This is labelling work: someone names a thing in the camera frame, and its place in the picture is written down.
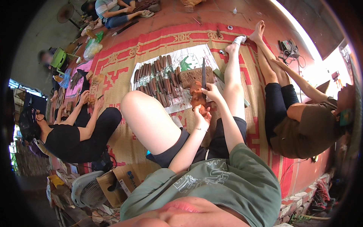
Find dark standing fan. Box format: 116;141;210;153
57;3;81;29

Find green plastic stool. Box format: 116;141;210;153
50;47;69;70

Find open cardboard box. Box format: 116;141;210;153
96;164;142;208

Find person's legs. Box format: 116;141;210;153
120;35;248;168

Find carved brown wooden block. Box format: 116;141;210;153
180;67;215;89

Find long dark flat bar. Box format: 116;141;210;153
112;19;140;36

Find white electric floor fan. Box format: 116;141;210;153
71;170;108;209

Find person's body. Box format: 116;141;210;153
109;142;282;227

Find power strip with cables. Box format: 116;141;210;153
277;39;307;69

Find white sack with green print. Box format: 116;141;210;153
130;44;225;114

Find heap of clear plastic bags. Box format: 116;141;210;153
83;31;104;61

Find person's left hand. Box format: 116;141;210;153
194;104;212;130

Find pink cloth with tools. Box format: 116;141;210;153
65;60;94;99

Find pale wooden piece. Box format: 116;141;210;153
181;0;206;13

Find blue plastic bag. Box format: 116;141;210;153
59;68;72;89

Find light wooden carving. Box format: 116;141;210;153
91;73;105;85

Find rows of wooden-handled chisels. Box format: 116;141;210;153
133;55;182;108

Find dark carving chisel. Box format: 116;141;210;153
201;58;207;100

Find red and tan woven mat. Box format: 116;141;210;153
88;23;295;199

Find person's right hand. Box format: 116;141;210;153
201;83;224;104

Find green flat sharpening bar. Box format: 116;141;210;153
213;68;251;108

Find reddish brown wooden figurine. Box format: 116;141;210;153
189;81;212;117

